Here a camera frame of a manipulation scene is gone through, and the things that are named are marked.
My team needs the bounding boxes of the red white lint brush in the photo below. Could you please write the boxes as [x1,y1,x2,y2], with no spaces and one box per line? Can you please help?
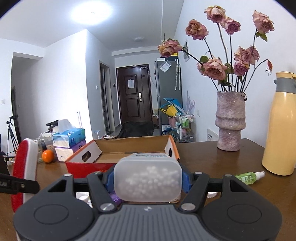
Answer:
[11,138,38,212]

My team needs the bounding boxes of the clear jar white pellets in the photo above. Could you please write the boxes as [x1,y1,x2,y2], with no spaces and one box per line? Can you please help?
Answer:
[113,153,183,202]

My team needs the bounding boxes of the green spray bottle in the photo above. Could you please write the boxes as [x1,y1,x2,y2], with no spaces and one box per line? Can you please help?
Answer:
[235,171,265,185]

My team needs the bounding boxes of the white bottle cap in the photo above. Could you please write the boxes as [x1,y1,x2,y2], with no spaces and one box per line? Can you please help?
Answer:
[76,192,89,203]
[207,192,218,198]

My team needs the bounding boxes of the purple jar lid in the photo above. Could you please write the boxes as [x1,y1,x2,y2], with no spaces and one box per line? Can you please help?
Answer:
[109,192,123,206]

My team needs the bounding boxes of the red cardboard box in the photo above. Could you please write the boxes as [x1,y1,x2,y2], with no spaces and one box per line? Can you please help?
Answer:
[65,135,180,178]

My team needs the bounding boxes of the glass cup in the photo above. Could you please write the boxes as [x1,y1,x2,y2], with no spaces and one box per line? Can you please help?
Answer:
[33,138,43,163]

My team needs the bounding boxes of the orange fruit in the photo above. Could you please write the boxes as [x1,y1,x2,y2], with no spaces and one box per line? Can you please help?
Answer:
[42,150,55,163]

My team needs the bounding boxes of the purple tissue pack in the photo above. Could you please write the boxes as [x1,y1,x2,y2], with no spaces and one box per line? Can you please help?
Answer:
[55,140,86,162]

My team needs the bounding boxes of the clear food container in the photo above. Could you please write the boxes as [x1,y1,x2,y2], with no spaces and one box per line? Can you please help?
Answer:
[38,132,55,152]

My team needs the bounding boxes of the blue tissue pack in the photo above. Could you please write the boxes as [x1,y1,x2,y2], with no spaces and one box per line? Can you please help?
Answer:
[52,128,85,148]

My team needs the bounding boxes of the black bag on floor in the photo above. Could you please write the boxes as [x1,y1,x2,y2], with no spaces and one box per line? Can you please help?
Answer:
[117,121,154,138]

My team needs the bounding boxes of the pink textured vase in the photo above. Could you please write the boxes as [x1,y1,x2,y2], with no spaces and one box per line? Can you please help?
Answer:
[215,91,246,152]

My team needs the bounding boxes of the yellow thermos jug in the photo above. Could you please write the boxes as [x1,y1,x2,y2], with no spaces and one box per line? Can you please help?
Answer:
[262,71,295,176]

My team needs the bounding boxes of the dark brown door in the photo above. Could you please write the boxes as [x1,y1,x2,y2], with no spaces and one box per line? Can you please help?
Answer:
[116,64,152,123]

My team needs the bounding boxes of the grey refrigerator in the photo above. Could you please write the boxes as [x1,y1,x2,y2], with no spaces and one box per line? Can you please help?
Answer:
[154,56,183,135]

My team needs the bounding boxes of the dried pink roses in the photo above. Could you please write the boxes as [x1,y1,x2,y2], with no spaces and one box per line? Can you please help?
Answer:
[158,1,274,93]

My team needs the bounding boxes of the wire trolley rack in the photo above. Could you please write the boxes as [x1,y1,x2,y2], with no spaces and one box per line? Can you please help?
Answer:
[175,113,195,143]

